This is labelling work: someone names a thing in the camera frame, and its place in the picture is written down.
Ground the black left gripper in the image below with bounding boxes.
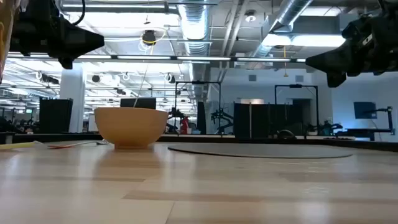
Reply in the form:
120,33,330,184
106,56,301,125
9,0,105,70

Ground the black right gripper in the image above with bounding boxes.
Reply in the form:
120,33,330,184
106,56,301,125
305,0,398,88

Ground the amber patterned plastic cup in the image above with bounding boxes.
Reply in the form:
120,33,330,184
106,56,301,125
0,0,16,84

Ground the tan ribbed bowl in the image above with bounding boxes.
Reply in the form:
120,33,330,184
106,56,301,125
94,107,169,150

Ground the bright ceiling light panel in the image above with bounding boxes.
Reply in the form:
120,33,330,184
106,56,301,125
270,32,346,48

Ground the yellow hanging pendant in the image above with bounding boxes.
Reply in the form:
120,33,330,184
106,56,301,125
282,45,289,78

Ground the white pillar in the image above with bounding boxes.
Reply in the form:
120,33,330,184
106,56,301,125
60,63,86,134

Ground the narrow black partition panel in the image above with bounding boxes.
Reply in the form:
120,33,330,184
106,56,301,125
39,97,74,134

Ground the white cabinet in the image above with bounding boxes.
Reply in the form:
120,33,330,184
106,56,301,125
88,113,97,133

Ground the round grey placemat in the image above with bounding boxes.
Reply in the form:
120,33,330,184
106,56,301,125
167,142,354,159

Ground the long linear ceiling light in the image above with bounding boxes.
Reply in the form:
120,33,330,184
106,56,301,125
0,54,307,64

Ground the red background object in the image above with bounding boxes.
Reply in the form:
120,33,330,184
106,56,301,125
179,115,190,135

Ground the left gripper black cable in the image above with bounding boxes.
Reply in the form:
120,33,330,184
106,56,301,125
72,0,86,27

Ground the slanted silver air duct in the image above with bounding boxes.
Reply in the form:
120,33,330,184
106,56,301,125
248,0,314,60

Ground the dark wall screen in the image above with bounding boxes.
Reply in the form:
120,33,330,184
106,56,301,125
353,101,378,120

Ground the black ceiling cable reel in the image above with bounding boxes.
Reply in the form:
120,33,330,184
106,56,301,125
141,29,157,47

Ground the corrugated silver air duct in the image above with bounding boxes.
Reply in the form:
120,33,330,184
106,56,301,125
177,0,214,100

